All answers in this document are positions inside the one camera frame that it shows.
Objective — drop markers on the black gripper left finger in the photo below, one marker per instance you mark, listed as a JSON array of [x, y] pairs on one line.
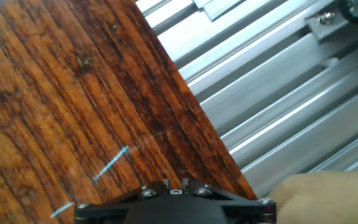
[[104, 211]]

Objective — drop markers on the person's hand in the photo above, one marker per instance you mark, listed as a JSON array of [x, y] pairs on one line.
[[328, 199]]

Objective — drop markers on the brown wooden board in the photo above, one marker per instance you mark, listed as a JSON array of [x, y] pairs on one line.
[[73, 102]]

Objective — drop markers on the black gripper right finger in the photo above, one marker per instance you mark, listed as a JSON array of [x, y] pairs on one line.
[[247, 211]]

